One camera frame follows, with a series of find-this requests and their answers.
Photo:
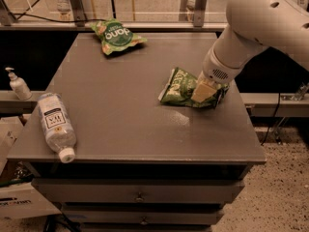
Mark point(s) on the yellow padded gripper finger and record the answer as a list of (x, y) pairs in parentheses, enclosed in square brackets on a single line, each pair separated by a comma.
[(202, 92)]

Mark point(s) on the green jalapeno Kettle chip bag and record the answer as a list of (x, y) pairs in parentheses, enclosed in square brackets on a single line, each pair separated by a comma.
[(179, 90)]

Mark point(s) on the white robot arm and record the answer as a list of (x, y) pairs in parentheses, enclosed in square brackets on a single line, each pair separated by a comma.
[(252, 27)]

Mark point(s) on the green Pop chip bag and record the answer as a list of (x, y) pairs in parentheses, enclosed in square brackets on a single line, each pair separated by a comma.
[(115, 37)]

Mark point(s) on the clear plastic water bottle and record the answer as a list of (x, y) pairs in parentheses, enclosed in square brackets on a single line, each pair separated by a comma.
[(56, 126)]

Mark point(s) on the white pump dispenser bottle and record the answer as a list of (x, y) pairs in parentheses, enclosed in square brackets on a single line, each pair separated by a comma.
[(18, 85)]

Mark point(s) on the grey drawer cabinet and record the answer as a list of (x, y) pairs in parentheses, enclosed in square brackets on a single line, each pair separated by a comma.
[(125, 133)]

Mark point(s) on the top grey drawer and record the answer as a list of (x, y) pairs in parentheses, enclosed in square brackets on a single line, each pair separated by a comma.
[(139, 191)]

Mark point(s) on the grey drawer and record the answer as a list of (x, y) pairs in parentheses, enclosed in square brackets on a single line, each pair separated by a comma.
[(139, 191), (144, 214)]

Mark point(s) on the white cardboard box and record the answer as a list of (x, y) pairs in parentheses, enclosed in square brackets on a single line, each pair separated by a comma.
[(17, 199)]

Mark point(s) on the metal railing frame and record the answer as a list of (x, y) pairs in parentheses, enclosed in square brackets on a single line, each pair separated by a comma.
[(136, 15)]

